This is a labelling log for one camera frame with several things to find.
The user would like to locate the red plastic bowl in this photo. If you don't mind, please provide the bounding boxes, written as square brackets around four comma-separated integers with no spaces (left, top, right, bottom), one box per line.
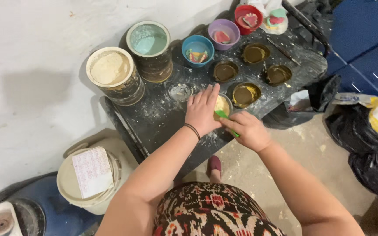
[234,5,264,36]

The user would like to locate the black dusty cart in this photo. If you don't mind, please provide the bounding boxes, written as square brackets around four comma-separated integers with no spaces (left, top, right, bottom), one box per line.
[99,0,331,181]

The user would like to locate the thin dark stick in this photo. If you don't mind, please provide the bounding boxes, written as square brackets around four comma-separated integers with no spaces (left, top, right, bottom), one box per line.
[267,37,302,66]

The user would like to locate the pink grey piece in bowl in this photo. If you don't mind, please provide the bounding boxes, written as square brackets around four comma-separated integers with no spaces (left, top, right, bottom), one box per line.
[238,12,259,29]

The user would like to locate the person's left hand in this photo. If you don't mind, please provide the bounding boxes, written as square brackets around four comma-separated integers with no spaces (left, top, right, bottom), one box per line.
[185,83,224,137]

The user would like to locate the tin with pale blue powder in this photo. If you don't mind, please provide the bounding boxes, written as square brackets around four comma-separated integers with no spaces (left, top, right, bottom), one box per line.
[126,21,174,83]

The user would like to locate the black bin bag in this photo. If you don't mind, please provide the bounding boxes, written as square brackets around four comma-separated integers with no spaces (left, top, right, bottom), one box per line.
[261,74,342,130]

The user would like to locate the blue plastic barrel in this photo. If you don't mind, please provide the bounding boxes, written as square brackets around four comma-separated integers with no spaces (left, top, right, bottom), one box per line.
[0,171,105,236]

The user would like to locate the person's right hand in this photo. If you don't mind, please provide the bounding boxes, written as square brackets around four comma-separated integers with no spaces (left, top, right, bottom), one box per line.
[219,111,272,153]

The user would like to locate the blue metal cabinet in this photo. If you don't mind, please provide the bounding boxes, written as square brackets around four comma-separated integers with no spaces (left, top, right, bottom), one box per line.
[324,0,378,99]

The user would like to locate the patterned red black dress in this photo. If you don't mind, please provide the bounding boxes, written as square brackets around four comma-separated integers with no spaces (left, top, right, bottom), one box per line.
[152,182,289,236]

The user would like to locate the white lidded bucket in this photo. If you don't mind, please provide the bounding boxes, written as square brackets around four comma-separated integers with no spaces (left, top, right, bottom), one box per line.
[56,137,138,216]

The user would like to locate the maroon shoe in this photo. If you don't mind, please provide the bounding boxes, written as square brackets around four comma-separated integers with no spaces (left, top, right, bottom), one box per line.
[206,155,222,179]

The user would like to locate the tin with cream powder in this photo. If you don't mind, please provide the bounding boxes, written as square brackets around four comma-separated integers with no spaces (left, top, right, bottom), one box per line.
[86,46,146,107]

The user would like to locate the blue plastic bowl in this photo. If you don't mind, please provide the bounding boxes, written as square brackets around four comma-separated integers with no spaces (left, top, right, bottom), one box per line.
[181,35,215,69]

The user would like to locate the black hair tie wristband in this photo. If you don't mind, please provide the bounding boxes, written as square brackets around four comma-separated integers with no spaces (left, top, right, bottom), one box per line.
[184,123,201,141]

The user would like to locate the round mould with olive filling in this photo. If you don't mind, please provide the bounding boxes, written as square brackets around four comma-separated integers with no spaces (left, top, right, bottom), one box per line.
[241,43,271,65]
[266,64,292,87]
[231,83,262,109]
[213,61,239,83]

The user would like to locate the handwritten paper note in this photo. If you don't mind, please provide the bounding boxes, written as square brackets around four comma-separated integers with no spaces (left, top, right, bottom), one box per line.
[72,146,114,199]

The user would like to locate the clear bag of coloured pieces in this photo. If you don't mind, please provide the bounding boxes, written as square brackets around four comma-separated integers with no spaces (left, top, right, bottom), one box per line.
[241,0,289,35]

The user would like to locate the green plastic spatula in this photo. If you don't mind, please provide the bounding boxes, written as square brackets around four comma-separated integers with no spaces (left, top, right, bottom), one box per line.
[214,110,241,138]

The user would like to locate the small mould with yellow powder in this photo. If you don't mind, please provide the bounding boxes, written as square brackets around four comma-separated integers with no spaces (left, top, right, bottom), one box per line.
[213,93,233,121]

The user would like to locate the multicoloured pieces in bowl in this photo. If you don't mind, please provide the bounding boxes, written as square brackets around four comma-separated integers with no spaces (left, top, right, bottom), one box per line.
[186,49,208,64]

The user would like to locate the purple plastic bowl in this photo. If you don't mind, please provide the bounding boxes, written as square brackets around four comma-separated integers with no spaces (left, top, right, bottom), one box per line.
[208,19,241,51]

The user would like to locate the black bag with white sack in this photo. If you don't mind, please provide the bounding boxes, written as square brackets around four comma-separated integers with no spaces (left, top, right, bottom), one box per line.
[348,152,378,201]

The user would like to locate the black bag with yellow sack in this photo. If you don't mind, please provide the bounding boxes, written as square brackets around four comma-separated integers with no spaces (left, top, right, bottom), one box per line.
[324,92,378,155]

